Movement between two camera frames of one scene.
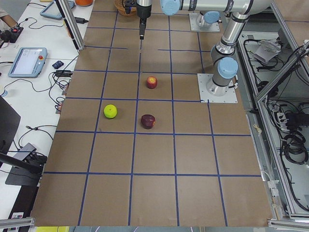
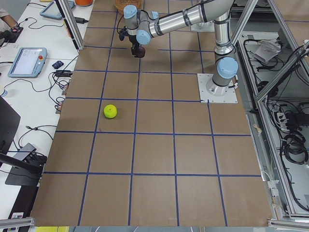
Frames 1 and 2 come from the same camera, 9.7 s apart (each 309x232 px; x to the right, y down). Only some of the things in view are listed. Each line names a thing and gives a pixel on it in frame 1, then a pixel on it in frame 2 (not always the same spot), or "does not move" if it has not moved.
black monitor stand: [25, 173] does not move
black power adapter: [80, 20] does not move
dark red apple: [147, 121] to [141, 52]
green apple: [110, 111] does not move
